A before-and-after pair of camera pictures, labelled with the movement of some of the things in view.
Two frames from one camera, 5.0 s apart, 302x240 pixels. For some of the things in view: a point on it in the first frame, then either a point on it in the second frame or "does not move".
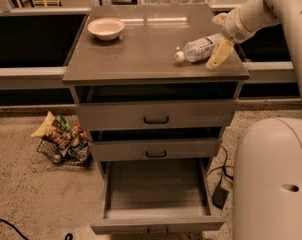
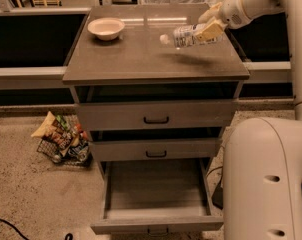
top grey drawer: (159, 106) does not move
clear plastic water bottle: (200, 49) → (183, 36)
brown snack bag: (59, 133) does not move
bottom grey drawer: (156, 196) does not move
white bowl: (106, 28) does not move
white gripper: (235, 26) → (231, 10)
